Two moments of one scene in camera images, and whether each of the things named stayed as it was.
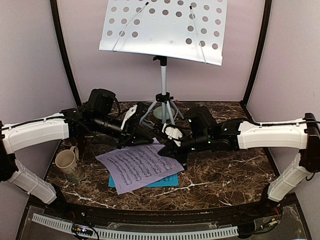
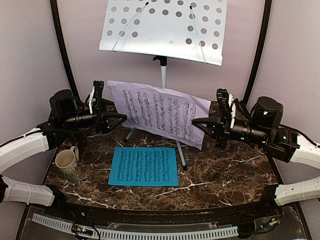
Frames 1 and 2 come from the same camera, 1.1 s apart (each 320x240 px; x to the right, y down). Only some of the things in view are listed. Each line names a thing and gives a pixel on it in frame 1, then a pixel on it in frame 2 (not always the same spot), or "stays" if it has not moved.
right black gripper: (170, 147) to (215, 130)
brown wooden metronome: (67, 143) stays
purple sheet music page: (131, 166) to (160, 111)
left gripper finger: (153, 103) to (108, 106)
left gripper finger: (137, 140) to (110, 120)
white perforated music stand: (189, 30) stays
